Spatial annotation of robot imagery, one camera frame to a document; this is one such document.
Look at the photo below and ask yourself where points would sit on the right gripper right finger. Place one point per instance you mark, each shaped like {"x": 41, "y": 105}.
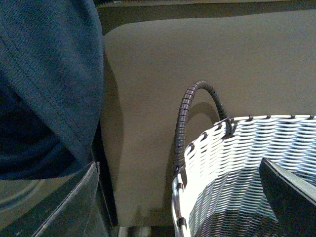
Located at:
{"x": 292, "y": 199}

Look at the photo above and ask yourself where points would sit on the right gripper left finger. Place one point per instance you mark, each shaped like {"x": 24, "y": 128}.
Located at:
{"x": 64, "y": 213}

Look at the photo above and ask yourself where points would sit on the dark blue garment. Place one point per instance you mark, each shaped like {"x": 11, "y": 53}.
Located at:
{"x": 51, "y": 86}

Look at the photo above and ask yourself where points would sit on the grey front-load washing machine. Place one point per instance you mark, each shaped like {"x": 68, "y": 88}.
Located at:
{"x": 19, "y": 196}

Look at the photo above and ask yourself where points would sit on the white woven laundry basket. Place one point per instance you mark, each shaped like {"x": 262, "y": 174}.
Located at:
{"x": 220, "y": 192}

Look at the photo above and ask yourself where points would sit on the dark wrapped basket handle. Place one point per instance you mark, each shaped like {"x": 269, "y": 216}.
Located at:
{"x": 179, "y": 164}

